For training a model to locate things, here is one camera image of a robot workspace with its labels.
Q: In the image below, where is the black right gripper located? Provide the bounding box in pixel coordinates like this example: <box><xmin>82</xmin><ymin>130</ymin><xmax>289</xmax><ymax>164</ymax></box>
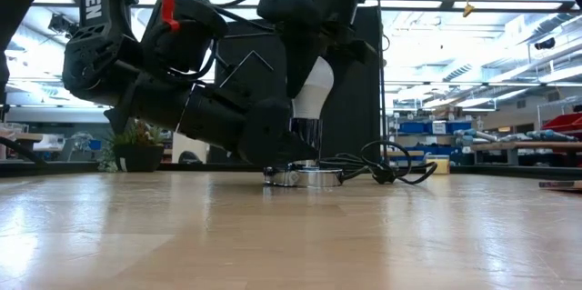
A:
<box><xmin>256</xmin><ymin>0</ymin><xmax>379</xmax><ymax>101</ymax></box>

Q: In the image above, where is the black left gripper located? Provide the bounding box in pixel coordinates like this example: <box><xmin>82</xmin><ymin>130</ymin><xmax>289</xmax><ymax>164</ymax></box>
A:
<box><xmin>103</xmin><ymin>48</ymin><xmax>320</xmax><ymax>169</ymax></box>

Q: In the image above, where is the white lightbulb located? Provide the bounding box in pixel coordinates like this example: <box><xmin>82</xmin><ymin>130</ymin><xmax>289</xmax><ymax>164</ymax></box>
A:
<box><xmin>290</xmin><ymin>55</ymin><xmax>336</xmax><ymax>122</ymax></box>

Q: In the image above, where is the chrome lamp base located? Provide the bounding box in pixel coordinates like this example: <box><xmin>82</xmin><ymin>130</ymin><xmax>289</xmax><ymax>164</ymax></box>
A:
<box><xmin>262</xmin><ymin>116</ymin><xmax>345</xmax><ymax>189</ymax></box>

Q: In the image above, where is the black dome-shaped object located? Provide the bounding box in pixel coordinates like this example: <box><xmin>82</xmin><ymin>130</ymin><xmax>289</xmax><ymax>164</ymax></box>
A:
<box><xmin>177</xmin><ymin>150</ymin><xmax>205</xmax><ymax>165</ymax></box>

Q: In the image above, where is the potted succulent plant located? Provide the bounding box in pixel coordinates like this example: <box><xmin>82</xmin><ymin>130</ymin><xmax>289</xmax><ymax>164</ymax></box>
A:
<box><xmin>96</xmin><ymin>119</ymin><xmax>168</xmax><ymax>174</ymax></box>

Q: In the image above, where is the blue storage bin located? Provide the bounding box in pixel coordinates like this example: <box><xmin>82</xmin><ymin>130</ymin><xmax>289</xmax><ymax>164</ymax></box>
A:
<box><xmin>399</xmin><ymin>119</ymin><xmax>474</xmax><ymax>135</ymax></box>

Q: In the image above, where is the yellow candle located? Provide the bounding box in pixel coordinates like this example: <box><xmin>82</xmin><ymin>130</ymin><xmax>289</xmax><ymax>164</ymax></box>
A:
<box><xmin>425</xmin><ymin>154</ymin><xmax>451</xmax><ymax>175</ymax></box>

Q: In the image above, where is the wooden workbench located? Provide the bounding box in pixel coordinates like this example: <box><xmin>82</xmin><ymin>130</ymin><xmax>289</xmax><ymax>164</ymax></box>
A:
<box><xmin>471</xmin><ymin>141</ymin><xmax>582</xmax><ymax>167</ymax></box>

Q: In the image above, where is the red storage bin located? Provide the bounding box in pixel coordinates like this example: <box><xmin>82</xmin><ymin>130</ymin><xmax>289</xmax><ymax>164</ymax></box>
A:
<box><xmin>539</xmin><ymin>112</ymin><xmax>582</xmax><ymax>135</ymax></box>

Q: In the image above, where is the landscape art book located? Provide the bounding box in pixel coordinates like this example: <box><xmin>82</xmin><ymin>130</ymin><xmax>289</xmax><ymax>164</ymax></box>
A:
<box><xmin>538</xmin><ymin>179</ymin><xmax>582</xmax><ymax>192</ymax></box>

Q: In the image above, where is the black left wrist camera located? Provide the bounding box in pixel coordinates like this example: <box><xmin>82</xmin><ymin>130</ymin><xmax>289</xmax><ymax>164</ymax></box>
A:
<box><xmin>140</xmin><ymin>0</ymin><xmax>229</xmax><ymax>83</ymax></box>

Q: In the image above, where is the black lamp power cable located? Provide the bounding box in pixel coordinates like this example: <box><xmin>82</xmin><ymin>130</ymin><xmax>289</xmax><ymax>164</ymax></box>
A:
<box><xmin>317</xmin><ymin>139</ymin><xmax>439</xmax><ymax>186</ymax></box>

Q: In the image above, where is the black aluminium frame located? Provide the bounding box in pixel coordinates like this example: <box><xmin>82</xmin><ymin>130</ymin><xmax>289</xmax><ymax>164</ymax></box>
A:
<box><xmin>0</xmin><ymin>160</ymin><xmax>582</xmax><ymax>180</ymax></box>

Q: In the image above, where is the black ceiling camera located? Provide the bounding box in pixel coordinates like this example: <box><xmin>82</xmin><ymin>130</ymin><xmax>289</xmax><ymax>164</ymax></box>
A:
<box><xmin>533</xmin><ymin>36</ymin><xmax>557</xmax><ymax>52</ymax></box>

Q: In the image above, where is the black cable conduit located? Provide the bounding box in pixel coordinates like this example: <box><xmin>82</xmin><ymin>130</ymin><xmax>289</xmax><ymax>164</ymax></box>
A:
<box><xmin>0</xmin><ymin>134</ymin><xmax>50</xmax><ymax>167</ymax></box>

